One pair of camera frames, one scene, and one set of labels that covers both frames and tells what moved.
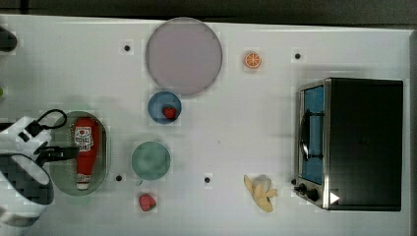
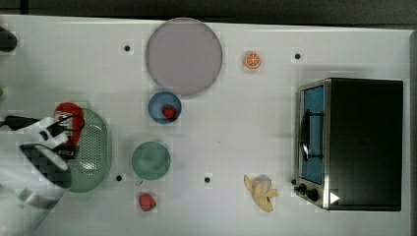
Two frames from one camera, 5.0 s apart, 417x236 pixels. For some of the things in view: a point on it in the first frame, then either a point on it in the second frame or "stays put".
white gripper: x=17 y=140 -> x=53 y=133
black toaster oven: x=350 y=144 stays put
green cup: x=150 y=161 stays put
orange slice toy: x=253 y=60 stays put
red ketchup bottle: x=88 y=141 -> x=74 y=117
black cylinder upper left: x=8 y=40 stays put
